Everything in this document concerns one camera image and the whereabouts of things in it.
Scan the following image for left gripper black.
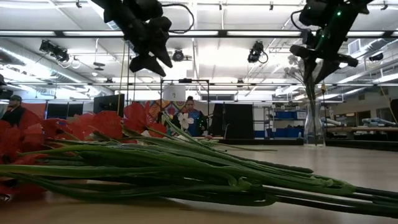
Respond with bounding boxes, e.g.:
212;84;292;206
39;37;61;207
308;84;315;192
113;17;174;77

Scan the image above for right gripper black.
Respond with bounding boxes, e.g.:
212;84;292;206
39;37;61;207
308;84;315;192
289;18;359;85

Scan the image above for red blossom spray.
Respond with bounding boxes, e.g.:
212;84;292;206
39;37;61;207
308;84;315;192
40;101;315;174
0;119;398;200

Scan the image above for red tulip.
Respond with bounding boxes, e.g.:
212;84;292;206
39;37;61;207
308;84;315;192
0;170;398;218

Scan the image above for white and red flowers in vase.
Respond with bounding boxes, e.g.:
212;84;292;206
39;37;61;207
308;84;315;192
283;54;320;146

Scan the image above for clear glass vase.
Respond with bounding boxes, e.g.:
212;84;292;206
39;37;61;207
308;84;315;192
303;99;326;147

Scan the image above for ceiling air vent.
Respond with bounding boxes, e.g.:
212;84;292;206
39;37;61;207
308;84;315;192
347;38;363;56

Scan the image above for long ceiling light bar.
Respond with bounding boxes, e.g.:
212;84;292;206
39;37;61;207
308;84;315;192
9;81;398;88
0;29;398;39

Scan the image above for pale blue equipment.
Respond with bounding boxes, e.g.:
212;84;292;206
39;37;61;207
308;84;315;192
320;116;343;127
362;117;397;128

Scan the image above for person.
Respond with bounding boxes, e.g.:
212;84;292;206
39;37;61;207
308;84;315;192
172;95;208;138
0;94;26;126

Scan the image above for black monitor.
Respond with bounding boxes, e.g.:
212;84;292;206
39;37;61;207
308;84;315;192
93;94;125;118

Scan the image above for shelf with blue bins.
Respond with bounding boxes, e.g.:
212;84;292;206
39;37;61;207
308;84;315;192
253;105;308;139

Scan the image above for black cabinet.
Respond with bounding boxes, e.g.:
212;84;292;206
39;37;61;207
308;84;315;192
211;103;254;140

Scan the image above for black panel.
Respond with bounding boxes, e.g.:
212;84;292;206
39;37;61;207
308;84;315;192
46;102;84;119

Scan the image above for red partition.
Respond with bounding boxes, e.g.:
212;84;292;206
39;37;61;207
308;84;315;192
21;102;47;121

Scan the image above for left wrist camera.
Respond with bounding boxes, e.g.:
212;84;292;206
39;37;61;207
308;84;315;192
124;0;164;20

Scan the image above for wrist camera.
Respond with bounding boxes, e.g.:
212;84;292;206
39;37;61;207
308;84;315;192
124;0;164;20
298;2;331;27

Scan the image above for colourful patterned wall hanging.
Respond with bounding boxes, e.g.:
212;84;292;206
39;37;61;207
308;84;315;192
148;99;187;118

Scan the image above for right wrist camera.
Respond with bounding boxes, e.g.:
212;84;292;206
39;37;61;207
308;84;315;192
298;2;331;27

